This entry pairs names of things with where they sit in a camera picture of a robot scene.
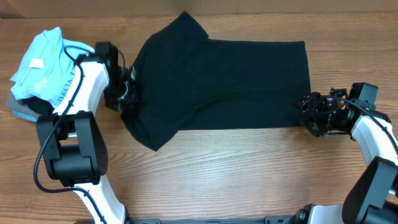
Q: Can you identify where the black t-shirt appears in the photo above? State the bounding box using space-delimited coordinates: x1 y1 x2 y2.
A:
121 12 310 151

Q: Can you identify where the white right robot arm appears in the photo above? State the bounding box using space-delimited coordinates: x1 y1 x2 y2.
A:
285 82 397 224

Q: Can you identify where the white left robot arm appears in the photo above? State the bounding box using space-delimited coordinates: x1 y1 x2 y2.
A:
33 42 139 223

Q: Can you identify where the folded light blue shirt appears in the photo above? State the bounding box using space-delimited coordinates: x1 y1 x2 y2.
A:
11 27 94 108

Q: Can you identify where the folded black shirt in stack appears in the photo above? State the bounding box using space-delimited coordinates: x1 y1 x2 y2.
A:
22 96 54 116

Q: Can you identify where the folded grey shirt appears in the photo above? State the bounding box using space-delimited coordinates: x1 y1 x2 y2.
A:
7 91 40 123

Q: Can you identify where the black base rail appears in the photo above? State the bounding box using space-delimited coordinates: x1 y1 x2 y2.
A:
126 213 307 224

